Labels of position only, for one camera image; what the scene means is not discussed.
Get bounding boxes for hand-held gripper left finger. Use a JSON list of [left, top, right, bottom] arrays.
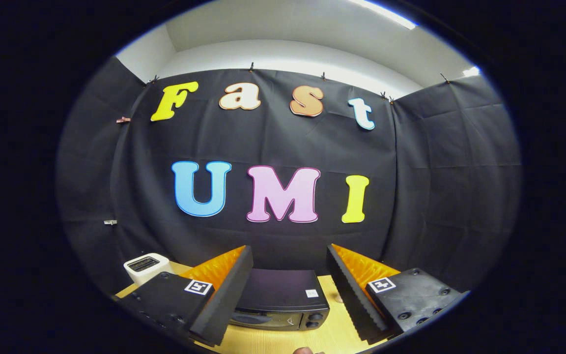
[[116, 245, 254, 347]]

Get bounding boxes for black toaster oven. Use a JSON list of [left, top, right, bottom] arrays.
[[229, 268, 330, 331]]

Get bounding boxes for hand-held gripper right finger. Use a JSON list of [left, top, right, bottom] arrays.
[[326, 243, 463, 345]]

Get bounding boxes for white bread toaster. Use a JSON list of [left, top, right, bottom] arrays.
[[123, 253, 175, 287]]

